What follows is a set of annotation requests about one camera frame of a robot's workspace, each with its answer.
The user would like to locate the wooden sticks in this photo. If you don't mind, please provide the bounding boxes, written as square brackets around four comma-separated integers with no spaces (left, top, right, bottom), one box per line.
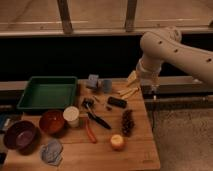
[118,87,139,99]

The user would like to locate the white cup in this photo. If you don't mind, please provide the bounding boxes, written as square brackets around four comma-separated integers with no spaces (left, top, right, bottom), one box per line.
[63,106,79,128]

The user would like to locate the purple bowl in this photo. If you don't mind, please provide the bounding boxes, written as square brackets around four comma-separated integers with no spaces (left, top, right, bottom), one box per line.
[3,120,37,150]

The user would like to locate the green plastic tray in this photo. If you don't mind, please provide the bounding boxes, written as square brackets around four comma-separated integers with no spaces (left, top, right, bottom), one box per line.
[17,76,78,111]

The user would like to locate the brown grape bunch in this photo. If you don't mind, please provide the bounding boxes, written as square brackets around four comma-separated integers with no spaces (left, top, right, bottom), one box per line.
[121,110,135,137]

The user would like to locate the black rectangular block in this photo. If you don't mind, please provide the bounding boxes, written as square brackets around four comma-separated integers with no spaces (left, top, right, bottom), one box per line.
[107,97,127,108]

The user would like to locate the grey blue towel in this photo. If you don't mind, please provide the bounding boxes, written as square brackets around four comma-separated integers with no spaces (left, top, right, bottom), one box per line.
[40,139,63,166]

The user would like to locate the orange bowl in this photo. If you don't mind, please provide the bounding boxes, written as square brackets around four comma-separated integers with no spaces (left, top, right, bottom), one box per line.
[39,110,65,135]

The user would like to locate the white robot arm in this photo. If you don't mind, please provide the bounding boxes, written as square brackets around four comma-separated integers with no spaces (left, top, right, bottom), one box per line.
[133,27,213,87]

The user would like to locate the yellow apple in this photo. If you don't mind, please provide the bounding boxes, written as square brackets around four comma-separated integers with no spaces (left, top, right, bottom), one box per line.
[110,134,125,150]

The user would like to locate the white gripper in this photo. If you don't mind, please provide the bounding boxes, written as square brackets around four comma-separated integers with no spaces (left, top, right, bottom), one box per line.
[127,59,162,86]

